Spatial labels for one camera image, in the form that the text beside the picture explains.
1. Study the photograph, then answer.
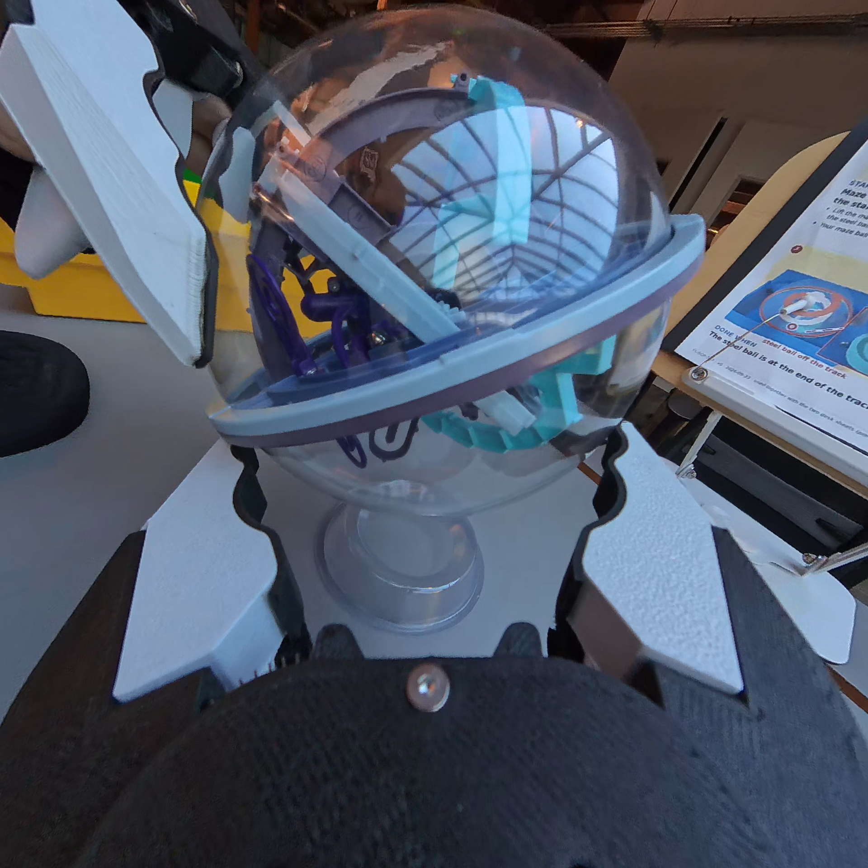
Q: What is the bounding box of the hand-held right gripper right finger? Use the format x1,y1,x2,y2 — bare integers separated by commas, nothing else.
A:
552,424,743,696

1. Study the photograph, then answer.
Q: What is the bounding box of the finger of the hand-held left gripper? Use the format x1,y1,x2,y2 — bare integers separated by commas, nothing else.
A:
151,76,204,179
0,0,221,370

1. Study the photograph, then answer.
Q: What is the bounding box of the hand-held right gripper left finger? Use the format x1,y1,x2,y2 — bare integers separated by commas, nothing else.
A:
112,434,299,703

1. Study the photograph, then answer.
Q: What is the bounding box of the clear plastic ball stand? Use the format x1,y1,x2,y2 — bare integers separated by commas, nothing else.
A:
315,502,486,635

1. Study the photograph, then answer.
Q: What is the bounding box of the clear plastic maze ball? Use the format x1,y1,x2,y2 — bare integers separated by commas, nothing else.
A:
203,3,706,503

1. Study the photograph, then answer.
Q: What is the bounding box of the yellow plastic bin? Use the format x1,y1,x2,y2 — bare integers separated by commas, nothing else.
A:
0,170,252,333

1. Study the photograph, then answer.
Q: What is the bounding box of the printed instruction sheet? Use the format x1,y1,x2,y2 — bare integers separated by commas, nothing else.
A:
685,132,868,457

